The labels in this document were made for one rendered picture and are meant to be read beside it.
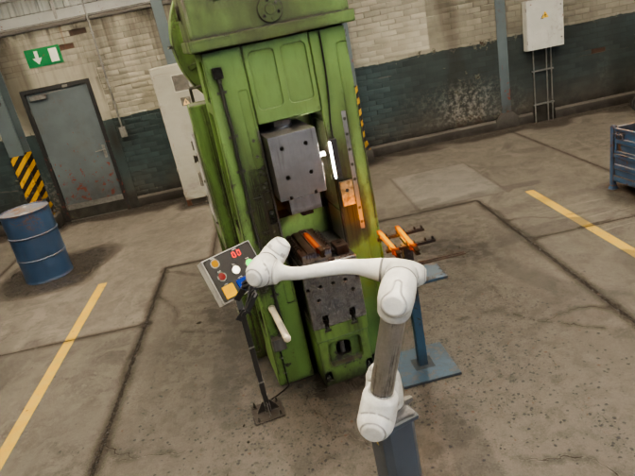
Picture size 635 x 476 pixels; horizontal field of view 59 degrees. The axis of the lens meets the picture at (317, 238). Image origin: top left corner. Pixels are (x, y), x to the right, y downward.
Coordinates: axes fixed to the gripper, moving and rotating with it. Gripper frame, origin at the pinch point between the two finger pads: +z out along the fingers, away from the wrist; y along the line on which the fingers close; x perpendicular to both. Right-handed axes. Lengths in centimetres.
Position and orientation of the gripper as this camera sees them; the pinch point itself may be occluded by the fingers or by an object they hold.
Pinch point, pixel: (238, 308)
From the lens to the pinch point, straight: 261.0
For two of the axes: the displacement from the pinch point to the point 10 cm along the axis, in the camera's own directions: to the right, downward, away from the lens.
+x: -8.4, -3.4, -4.3
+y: -1.7, -5.8, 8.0
